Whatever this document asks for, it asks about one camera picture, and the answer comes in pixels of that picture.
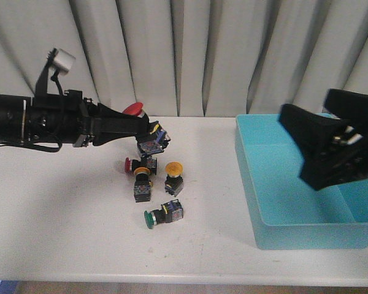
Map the lying green push button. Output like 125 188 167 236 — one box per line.
144 199 184 229

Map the black camera cable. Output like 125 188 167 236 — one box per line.
0 73 65 154

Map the yellow push button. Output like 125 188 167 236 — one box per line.
134 167 153 203
164 162 183 197

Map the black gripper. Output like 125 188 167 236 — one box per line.
278 89 368 190
24 90 147 147

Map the red push button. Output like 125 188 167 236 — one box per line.
123 102 171 150
125 156 158 175

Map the upright green push button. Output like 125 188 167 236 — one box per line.
137 141 164 156

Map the teal plastic box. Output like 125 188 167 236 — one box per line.
235 114 368 250

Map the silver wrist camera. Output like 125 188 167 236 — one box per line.
47 48 76 75

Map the lying red push button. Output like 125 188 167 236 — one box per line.
125 156 158 175

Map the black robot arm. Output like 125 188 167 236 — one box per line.
0 90 150 148

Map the lying yellow push button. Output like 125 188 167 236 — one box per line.
134 167 153 203

